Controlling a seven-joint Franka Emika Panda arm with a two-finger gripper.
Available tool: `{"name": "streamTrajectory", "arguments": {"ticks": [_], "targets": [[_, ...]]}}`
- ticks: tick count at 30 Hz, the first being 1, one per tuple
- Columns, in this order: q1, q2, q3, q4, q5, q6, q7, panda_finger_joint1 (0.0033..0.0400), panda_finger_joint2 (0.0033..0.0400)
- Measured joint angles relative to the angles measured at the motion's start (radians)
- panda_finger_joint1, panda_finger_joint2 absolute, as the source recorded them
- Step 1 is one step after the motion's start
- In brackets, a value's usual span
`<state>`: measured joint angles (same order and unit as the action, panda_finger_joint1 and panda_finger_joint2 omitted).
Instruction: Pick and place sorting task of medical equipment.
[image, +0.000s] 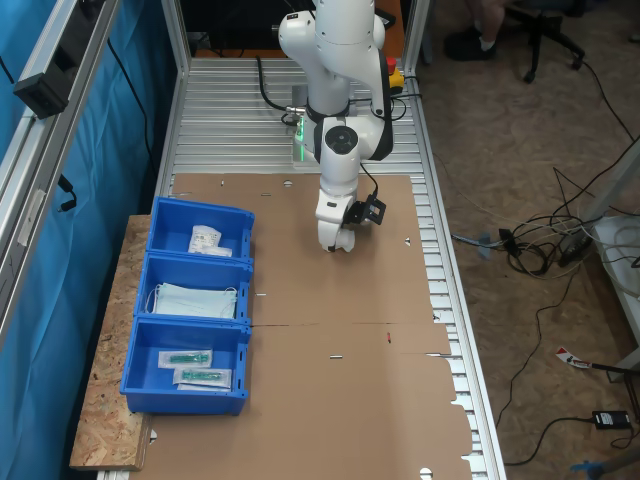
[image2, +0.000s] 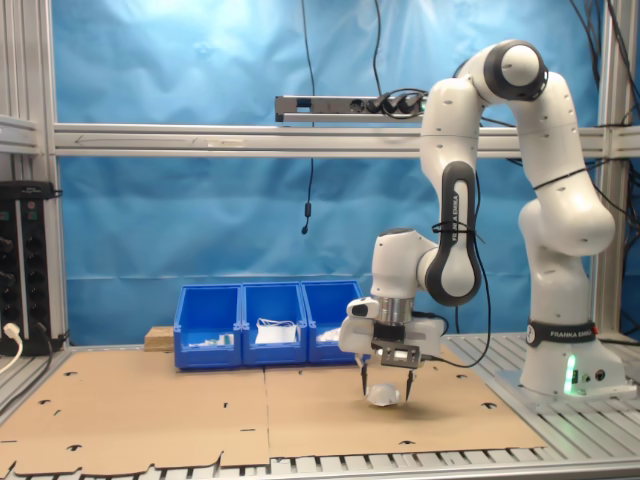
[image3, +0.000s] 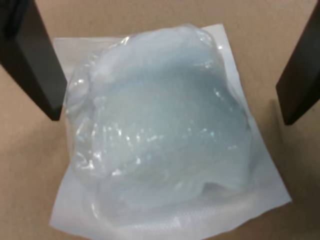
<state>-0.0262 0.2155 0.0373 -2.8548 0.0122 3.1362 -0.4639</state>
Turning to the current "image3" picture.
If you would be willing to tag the clear bag with white mask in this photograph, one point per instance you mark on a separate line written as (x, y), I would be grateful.
(162, 125)

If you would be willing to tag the brown cardboard sheet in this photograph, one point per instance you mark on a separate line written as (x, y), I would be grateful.
(262, 37)

